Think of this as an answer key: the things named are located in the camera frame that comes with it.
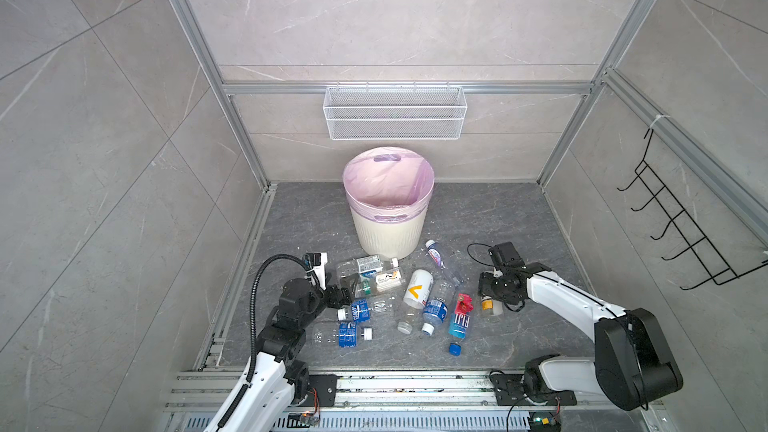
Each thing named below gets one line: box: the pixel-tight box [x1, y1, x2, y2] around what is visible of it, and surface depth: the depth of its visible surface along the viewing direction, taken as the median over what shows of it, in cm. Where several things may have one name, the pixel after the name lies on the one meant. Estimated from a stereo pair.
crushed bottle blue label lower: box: [312, 321, 373, 348], surface depth 79 cm
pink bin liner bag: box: [343, 147, 435, 224], surface depth 92 cm
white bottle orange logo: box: [403, 269, 433, 310], surface depth 87 cm
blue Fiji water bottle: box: [448, 293, 474, 339], surface depth 81 cm
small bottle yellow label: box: [480, 296, 503, 316], surface depth 86 cm
